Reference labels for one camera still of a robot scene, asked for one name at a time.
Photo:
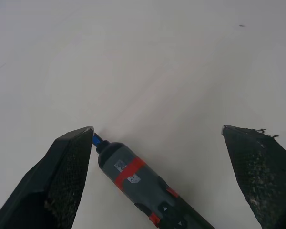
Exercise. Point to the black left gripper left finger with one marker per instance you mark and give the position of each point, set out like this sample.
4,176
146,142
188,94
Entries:
50,181

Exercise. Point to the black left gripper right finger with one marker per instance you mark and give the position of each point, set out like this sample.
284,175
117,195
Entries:
264,176

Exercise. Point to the grey electric screwdriver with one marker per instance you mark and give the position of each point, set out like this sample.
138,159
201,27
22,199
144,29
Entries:
133,171

